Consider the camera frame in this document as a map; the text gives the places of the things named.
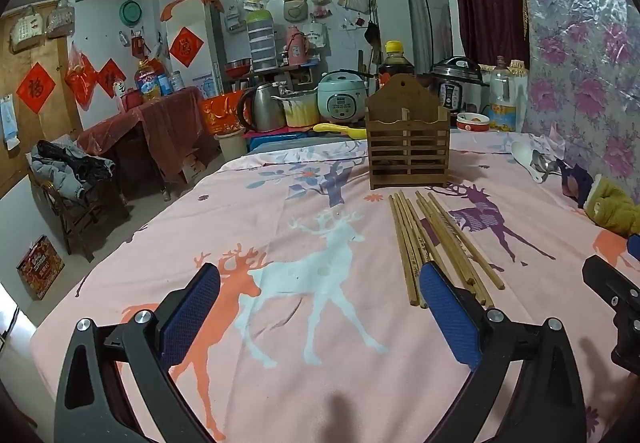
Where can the orange gift bag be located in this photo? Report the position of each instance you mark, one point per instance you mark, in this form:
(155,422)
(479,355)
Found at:
(220,115)

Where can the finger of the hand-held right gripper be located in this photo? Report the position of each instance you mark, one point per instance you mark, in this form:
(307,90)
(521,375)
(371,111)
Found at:
(612,288)
(634,245)

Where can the dark jacket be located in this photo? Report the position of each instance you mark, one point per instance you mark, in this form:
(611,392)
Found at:
(65,168)

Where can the pile of wooden chopsticks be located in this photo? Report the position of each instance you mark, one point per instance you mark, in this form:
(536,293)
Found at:
(442,235)

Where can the white refrigerator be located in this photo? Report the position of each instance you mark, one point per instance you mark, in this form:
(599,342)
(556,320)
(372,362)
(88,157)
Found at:
(187,15)

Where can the wooden side table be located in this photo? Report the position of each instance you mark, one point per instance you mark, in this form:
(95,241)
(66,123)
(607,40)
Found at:
(280,69)

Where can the white plastic spoon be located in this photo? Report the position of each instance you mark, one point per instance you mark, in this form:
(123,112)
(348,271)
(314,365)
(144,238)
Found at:
(522,153)

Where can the light blue hanging packet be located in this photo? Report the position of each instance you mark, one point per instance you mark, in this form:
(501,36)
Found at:
(9,123)

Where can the beige jar shaped hanging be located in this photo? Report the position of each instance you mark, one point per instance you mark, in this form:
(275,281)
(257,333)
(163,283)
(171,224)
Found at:
(293,5)

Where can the white printed tote bag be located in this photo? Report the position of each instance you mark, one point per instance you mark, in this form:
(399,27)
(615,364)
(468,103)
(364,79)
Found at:
(315,34)

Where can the wooden utensil holder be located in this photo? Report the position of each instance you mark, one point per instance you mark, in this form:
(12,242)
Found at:
(407,148)

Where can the pink thermos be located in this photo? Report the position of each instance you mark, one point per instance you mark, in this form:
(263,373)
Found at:
(295,48)

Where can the wooden chair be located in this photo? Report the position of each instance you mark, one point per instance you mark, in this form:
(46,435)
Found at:
(75,223)

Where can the white hanging handbag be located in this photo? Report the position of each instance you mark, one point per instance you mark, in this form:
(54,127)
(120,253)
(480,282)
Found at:
(26,29)
(61,18)

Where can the steel electric kettle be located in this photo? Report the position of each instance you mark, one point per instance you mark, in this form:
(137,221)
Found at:
(265,108)

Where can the wooden door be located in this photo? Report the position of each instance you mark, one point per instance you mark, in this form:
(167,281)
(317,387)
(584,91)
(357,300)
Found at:
(50,143)

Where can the cooking oil bottle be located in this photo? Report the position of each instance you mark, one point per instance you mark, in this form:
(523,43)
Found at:
(148,83)

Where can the red basin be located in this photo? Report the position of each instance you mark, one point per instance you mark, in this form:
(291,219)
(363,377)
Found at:
(237,68)

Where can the black silver pressure cooker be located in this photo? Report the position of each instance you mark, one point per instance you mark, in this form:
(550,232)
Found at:
(457,88)

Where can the dark soy sauce bottle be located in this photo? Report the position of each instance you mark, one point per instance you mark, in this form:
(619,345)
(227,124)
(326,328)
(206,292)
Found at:
(395,68)

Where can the cream pot with lid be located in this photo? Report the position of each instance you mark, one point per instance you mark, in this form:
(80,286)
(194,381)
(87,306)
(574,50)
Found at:
(300,113)

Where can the blue low table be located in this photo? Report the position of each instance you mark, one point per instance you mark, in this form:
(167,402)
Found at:
(270,139)

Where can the white red rimmed bowl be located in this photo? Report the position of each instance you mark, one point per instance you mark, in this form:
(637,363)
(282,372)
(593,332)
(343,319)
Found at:
(472,123)

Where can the blue label tin can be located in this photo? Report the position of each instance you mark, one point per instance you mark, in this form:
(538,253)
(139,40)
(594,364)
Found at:
(165,85)

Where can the white tin can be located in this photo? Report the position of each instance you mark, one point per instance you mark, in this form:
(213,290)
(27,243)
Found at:
(176,80)

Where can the red diamond poster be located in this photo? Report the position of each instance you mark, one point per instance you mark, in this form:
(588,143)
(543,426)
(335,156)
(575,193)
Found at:
(186,47)
(36,88)
(111,78)

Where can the white bin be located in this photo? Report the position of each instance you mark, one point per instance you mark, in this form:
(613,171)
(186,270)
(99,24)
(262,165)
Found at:
(231,145)

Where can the clear yellow label bottle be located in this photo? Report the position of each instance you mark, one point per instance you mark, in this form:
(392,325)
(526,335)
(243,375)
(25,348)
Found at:
(502,113)

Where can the metal spoon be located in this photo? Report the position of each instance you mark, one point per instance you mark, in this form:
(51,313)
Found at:
(539,160)

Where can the navy blue cloth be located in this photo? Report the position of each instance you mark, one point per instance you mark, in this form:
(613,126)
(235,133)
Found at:
(575,180)

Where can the yellow green plush toy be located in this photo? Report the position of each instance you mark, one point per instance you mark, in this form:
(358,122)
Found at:
(615,205)

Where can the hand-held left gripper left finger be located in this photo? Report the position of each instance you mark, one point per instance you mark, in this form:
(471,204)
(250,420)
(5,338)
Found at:
(192,318)

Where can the yellow frying pan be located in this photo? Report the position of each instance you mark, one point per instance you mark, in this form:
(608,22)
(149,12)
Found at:
(335,129)

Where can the red printed box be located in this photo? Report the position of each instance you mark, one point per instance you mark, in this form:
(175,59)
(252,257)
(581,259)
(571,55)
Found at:
(40,268)

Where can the purple floral plastic sheet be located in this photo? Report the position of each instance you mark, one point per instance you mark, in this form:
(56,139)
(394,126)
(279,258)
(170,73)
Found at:
(575,48)

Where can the red hanging plastic bag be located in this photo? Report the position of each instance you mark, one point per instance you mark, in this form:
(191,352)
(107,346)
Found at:
(80,78)

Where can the table with red cloth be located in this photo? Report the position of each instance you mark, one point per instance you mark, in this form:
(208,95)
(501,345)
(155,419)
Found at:
(160,123)

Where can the cardboard box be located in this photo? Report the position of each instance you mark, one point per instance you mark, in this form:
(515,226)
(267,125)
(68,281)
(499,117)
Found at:
(192,167)

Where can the grey mattress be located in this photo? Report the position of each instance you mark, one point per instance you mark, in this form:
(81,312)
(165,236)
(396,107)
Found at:
(300,145)

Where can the white printed bottle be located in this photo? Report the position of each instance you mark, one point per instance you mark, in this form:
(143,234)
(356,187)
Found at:
(118,89)

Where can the grey tiered steamer green lid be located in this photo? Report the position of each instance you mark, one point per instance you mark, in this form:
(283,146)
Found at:
(261,43)

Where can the pink deer print bedsheet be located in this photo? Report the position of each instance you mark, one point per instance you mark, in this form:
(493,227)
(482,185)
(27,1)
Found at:
(300,203)

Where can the light green rice cooker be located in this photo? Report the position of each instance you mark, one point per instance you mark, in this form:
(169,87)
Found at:
(342,98)

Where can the red hanging holder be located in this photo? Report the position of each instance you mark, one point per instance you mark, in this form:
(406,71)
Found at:
(137,44)

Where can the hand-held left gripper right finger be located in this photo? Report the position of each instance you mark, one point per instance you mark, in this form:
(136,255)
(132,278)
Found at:
(450,318)

